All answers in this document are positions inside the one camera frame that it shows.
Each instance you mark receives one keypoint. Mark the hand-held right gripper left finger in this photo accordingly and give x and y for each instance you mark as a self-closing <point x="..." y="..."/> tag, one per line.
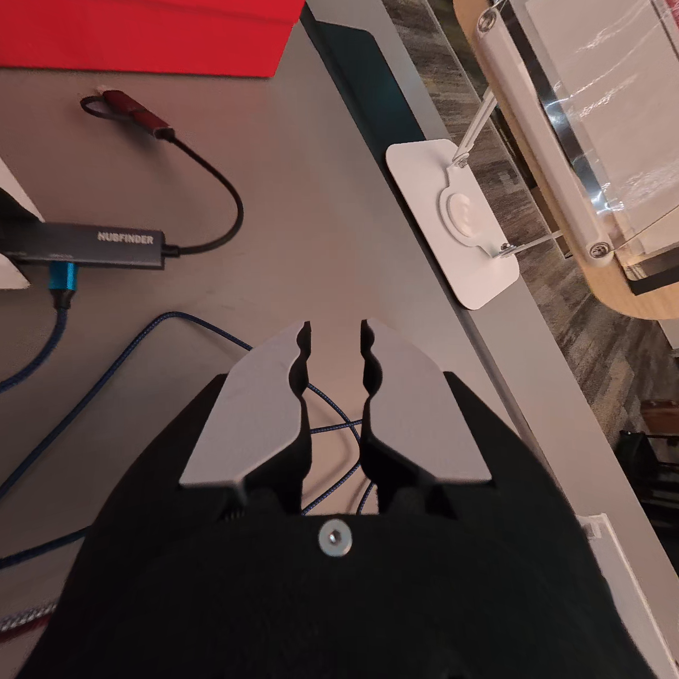
<point x="249" y="419"/>

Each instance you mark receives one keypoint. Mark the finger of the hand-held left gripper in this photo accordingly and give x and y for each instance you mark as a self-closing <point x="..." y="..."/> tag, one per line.
<point x="8" y="276"/>
<point x="8" y="183"/>

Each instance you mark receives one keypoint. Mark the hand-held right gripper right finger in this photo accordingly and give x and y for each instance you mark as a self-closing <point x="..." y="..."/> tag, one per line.
<point x="424" y="419"/>

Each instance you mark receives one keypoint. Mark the red plastic bin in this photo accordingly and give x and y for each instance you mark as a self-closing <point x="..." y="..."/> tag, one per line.
<point x="132" y="37"/>

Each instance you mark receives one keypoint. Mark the wooden acrylic sign board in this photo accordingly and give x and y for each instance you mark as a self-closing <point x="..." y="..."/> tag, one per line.
<point x="626" y="302"/>

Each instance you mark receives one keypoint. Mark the dark furniture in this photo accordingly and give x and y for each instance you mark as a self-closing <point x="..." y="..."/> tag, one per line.
<point x="652" y="477"/>

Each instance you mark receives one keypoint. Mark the white sign stand base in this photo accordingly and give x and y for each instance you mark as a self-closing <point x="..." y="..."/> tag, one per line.
<point x="424" y="175"/>

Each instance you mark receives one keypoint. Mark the dark teal panel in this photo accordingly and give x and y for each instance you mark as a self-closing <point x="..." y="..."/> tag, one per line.
<point x="366" y="79"/>

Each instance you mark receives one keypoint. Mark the printed instruction sheet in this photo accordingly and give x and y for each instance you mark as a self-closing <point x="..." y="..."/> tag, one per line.
<point x="610" y="79"/>

